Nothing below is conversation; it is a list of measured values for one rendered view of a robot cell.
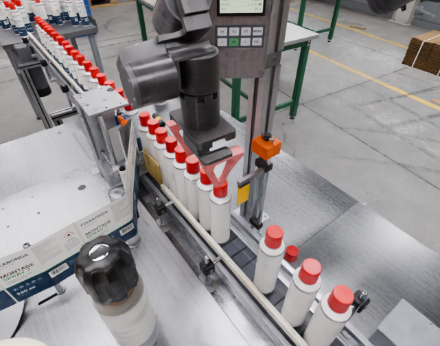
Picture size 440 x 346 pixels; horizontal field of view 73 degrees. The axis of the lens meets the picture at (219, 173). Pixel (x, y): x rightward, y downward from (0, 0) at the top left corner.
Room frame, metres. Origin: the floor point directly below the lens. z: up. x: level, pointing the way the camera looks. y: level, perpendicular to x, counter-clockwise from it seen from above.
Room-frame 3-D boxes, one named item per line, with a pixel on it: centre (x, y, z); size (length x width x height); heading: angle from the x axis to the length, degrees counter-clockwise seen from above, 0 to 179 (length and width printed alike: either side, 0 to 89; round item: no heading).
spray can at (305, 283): (0.27, -0.16, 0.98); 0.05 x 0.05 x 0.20
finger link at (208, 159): (0.36, 0.01, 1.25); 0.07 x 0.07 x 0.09; 31
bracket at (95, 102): (0.74, 0.33, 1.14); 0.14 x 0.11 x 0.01; 37
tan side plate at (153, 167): (0.69, 0.21, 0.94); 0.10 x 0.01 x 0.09; 37
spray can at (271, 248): (0.34, -0.10, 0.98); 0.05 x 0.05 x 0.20
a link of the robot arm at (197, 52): (0.38, 0.03, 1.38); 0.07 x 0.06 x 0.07; 122
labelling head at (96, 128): (0.75, 0.33, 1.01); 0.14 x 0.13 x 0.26; 37
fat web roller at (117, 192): (0.46, 0.23, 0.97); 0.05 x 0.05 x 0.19
